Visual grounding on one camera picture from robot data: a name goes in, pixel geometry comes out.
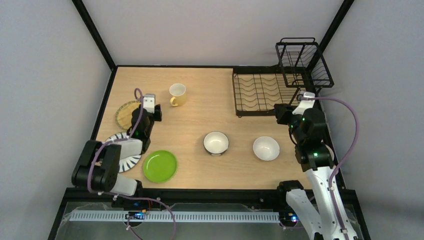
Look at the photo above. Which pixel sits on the black rimmed white bowl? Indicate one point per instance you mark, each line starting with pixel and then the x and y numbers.
pixel 216 143

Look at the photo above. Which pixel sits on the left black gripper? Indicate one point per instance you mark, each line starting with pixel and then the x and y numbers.
pixel 156 112

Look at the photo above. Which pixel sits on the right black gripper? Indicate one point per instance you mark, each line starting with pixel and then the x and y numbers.
pixel 279 112

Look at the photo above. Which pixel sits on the black wire dish rack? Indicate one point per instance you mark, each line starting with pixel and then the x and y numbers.
pixel 300 67

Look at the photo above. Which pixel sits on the woven bamboo plate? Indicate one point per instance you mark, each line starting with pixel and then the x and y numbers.
pixel 123 115

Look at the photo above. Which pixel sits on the plain white bowl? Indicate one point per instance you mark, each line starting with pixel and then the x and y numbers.
pixel 266 148

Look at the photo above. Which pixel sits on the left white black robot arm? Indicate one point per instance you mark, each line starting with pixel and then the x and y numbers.
pixel 98 167

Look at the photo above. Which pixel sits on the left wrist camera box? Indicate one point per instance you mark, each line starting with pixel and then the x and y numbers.
pixel 149 102

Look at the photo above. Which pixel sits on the green plastic plate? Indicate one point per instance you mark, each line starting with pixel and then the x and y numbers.
pixel 160 166

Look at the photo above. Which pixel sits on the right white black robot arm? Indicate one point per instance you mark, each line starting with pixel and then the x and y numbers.
pixel 327 218

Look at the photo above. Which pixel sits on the yellow ceramic mug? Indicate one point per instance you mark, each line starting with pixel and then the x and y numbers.
pixel 178 93

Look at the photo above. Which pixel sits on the white slotted cable duct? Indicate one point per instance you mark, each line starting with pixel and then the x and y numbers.
pixel 178 216

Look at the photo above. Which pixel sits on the blue striped white plate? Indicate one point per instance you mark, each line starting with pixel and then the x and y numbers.
pixel 129 162

